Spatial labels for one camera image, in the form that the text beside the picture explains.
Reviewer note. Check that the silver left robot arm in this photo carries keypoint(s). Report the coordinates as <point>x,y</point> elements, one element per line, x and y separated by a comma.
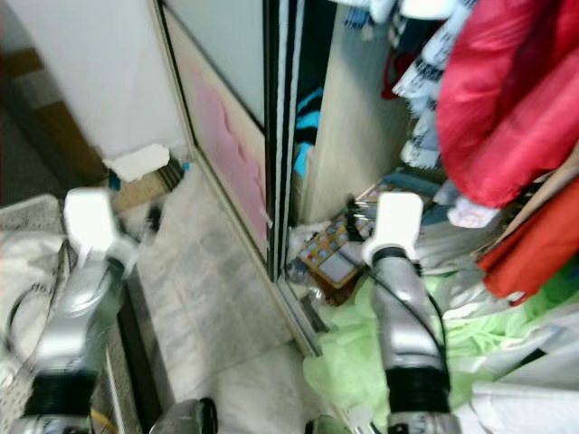
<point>77,334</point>

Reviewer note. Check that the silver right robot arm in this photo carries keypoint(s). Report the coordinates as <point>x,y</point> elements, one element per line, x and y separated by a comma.
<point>407,334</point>

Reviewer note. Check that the orange blue checkered box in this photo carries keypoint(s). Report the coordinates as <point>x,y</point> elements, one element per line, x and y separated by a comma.
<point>326,249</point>

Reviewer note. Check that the blue black hanging garment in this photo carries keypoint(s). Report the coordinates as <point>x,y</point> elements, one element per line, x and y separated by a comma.
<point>308,131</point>

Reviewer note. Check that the beige wooden wardrobe panel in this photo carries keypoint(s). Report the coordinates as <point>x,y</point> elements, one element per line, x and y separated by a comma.
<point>348,117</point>

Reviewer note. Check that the pink white sock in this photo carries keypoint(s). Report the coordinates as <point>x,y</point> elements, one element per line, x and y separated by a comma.
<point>473,213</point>

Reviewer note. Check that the light green cloth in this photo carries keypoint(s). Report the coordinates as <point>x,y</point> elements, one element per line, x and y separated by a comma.
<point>344,362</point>

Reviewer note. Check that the black white patterned garment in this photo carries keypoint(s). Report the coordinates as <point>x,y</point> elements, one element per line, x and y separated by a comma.
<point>425,90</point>

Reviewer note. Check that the small dark red garment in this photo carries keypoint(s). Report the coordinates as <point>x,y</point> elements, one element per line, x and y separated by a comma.
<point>396,74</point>

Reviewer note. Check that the grey printed paper sheet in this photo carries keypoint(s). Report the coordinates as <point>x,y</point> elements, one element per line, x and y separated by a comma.
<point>208,289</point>

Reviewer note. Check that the red orange flat box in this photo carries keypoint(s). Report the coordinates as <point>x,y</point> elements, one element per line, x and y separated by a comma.
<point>529,249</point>

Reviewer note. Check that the frosted sliding wardrobe door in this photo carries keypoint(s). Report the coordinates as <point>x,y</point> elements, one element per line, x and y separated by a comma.
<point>226,108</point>

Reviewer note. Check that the red puffy jacket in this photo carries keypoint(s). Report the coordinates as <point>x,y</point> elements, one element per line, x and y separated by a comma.
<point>507,99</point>

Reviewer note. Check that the brown bristle doormat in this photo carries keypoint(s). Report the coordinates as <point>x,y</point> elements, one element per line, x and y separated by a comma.
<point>158,192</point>

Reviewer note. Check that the silver right robot leg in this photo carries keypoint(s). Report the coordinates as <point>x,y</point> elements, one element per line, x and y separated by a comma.
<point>326,426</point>

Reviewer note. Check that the silver robot leg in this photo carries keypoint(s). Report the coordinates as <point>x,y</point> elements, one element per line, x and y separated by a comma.
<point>326,426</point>
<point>194,418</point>

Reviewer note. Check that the torn white paper sheet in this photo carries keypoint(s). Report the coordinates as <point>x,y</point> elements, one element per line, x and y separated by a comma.
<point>136,163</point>

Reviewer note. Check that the silver left robot leg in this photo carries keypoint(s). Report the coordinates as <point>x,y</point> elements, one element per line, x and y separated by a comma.
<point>194,418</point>

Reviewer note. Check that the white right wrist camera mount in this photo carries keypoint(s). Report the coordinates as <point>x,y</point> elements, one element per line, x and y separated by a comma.
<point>396,221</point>

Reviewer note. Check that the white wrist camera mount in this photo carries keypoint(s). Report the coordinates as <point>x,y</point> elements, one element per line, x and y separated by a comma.
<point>396,221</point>
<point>92,221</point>

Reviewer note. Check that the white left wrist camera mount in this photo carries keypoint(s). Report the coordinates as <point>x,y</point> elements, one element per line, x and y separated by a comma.
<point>92,221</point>

